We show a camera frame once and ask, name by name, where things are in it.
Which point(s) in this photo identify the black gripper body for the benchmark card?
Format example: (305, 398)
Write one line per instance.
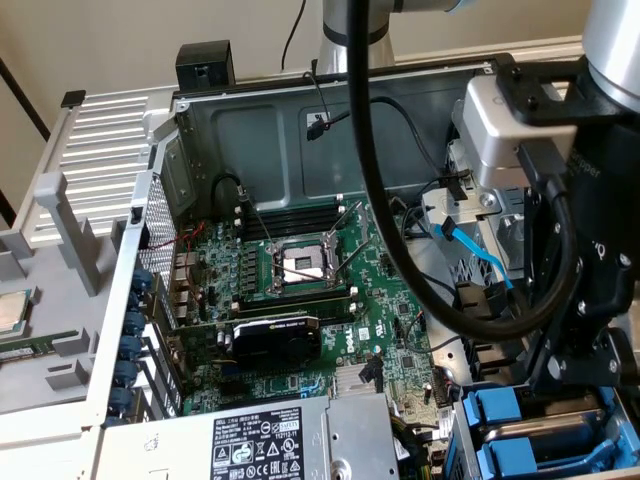
(610, 225)

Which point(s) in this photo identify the empty blue disk carrier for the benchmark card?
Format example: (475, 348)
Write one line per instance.
(507, 455)

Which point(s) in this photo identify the black plastic fan shroud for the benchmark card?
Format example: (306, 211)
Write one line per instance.
(477, 300)

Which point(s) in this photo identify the green Dell motherboard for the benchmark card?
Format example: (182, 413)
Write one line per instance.
(380, 320)

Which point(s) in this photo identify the metal socket cover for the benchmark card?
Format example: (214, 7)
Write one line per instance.
(361, 220)

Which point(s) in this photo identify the hard drive in blue caddy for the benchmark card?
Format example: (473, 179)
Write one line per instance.
(462, 440)

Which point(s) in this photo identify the silver finned heatsink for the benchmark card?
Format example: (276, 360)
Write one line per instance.
(347, 382)

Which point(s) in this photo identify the metal CPU socket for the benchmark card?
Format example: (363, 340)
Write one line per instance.
(300, 262)

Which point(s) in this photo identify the green RAM stick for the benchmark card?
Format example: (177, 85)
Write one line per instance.
(30, 346)
(295, 301)

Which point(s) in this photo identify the thin metal locking lever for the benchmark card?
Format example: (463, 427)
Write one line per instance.
(257, 217)

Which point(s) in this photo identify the black graphics card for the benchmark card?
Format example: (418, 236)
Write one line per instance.
(275, 342)

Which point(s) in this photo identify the open grey PC case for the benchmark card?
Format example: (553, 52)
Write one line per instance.
(250, 150)

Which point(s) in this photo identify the grey power supply unit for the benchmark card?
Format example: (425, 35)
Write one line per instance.
(250, 440)

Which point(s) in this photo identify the black table end cap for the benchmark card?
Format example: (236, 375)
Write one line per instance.
(73, 97)

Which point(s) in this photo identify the grey plastic parts rack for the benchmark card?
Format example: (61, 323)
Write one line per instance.
(60, 310)

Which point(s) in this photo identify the silver CPU chip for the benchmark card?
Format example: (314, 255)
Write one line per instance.
(12, 310)

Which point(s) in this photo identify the silver metal drive bracket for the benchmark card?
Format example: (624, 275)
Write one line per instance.
(490, 200)

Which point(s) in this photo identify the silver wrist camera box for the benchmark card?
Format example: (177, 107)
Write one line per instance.
(492, 130)

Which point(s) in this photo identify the black camera bracket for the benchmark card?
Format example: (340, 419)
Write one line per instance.
(550, 80)

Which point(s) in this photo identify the black box mount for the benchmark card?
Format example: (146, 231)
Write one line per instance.
(205, 60)

